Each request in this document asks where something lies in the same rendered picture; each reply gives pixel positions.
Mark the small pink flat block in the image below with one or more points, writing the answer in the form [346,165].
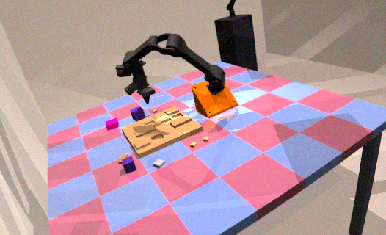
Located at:
[112,124]

